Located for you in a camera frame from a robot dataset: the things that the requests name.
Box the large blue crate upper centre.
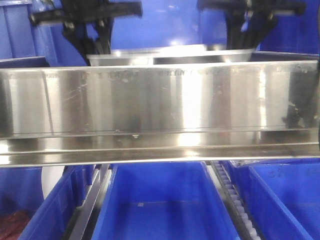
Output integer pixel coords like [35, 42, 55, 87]
[32, 0, 263, 68]

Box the blue crate upper right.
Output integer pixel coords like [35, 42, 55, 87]
[259, 0, 320, 55]

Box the blue bin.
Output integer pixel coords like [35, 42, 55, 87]
[220, 158, 320, 240]
[0, 165, 96, 240]
[92, 161, 240, 240]

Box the grey metal divider rail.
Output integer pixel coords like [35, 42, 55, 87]
[62, 164, 112, 240]

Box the blue bin lower left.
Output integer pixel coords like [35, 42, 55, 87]
[0, 165, 96, 240]

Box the white roller conveyor track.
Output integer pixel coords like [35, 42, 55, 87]
[210, 161, 263, 240]

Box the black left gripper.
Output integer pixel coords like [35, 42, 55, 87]
[29, 0, 143, 55]

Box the blue crate upper left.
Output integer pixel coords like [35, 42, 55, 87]
[0, 0, 49, 68]

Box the stainless steel shelf front panel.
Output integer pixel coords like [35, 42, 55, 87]
[0, 60, 320, 167]

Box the blue bin lower centre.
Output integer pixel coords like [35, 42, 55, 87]
[92, 161, 240, 240]

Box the silver metal tray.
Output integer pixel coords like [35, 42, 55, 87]
[87, 44, 255, 67]

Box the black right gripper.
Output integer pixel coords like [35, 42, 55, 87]
[197, 0, 306, 50]

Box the blue bin lower right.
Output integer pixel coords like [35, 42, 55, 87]
[220, 158, 320, 240]

